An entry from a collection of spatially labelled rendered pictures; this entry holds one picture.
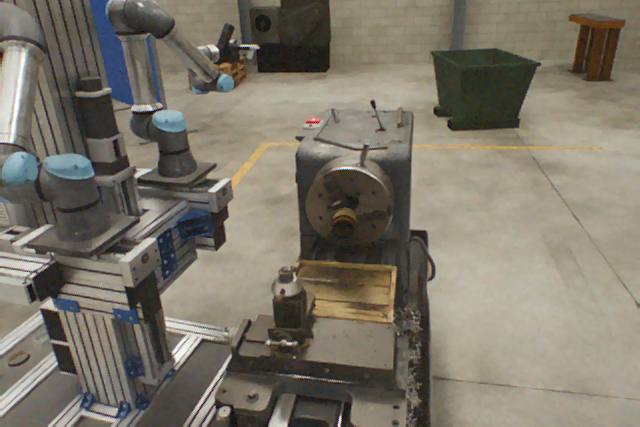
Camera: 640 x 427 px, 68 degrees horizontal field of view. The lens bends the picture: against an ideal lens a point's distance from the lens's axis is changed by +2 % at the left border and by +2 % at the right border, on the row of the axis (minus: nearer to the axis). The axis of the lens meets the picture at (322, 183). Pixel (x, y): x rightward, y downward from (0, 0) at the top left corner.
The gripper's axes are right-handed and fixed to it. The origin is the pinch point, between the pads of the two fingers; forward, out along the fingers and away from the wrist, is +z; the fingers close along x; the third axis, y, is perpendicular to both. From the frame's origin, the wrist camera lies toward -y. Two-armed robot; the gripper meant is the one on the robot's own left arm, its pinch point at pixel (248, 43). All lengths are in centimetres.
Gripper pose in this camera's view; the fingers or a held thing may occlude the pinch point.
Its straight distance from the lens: 231.3
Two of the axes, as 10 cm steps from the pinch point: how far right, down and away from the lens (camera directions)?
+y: -0.7, 8.8, 4.7
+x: 7.8, 3.4, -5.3
